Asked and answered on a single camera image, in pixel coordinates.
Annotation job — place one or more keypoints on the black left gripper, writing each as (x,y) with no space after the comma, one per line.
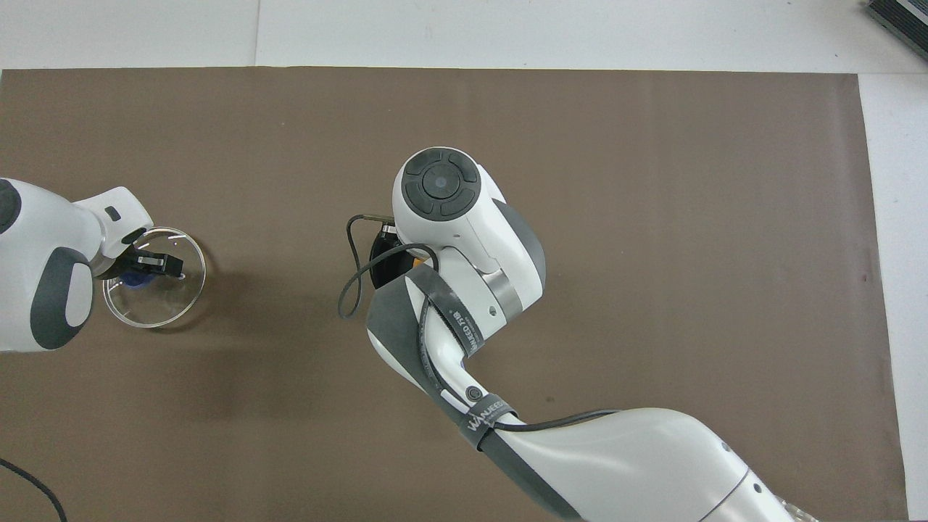
(122,262)

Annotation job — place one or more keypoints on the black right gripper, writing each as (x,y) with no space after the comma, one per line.
(388,264)

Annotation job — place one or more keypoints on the brown table mat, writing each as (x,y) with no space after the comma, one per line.
(652,217)

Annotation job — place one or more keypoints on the glass lid blue knob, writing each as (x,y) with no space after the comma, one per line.
(163,304)

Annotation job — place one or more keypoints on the dark striped box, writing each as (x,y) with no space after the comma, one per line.
(902,16)

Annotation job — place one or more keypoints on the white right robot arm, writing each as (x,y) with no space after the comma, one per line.
(616,464)

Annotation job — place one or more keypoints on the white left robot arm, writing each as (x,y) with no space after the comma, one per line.
(36,254)

